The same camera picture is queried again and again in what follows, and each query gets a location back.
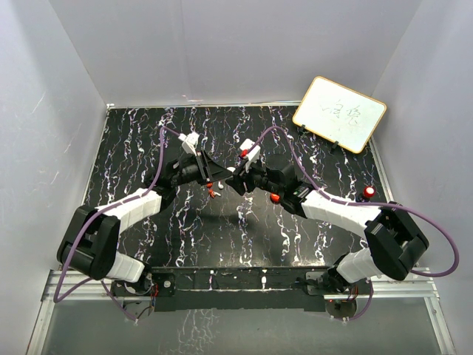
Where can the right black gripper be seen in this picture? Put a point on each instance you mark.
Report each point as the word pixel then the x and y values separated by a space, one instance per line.
pixel 242 180

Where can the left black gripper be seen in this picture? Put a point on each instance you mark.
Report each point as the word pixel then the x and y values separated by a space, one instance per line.
pixel 208 170

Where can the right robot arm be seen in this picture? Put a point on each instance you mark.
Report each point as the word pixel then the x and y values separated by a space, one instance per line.
pixel 395 243

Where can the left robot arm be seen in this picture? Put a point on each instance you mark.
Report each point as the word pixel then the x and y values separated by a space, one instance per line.
pixel 90 244

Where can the red ball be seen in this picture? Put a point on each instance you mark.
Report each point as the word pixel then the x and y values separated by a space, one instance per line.
pixel 275 198

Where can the small whiteboard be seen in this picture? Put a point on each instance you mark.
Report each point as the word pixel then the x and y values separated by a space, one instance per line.
pixel 339 114

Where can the red emergency stop button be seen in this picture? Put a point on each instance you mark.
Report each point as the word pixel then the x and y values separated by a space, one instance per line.
pixel 367 194

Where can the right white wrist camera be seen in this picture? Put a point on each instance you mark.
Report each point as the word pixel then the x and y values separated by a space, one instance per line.
pixel 249 152

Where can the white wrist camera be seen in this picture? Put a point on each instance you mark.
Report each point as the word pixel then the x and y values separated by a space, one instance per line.
pixel 189 142
pixel 249 152

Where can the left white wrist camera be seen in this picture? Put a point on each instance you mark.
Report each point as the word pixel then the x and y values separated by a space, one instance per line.
pixel 189 142

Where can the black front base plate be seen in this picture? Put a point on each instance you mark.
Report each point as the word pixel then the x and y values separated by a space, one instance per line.
pixel 177 289

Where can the aluminium frame rail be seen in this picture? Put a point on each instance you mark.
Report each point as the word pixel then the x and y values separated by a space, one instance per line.
pixel 239 311

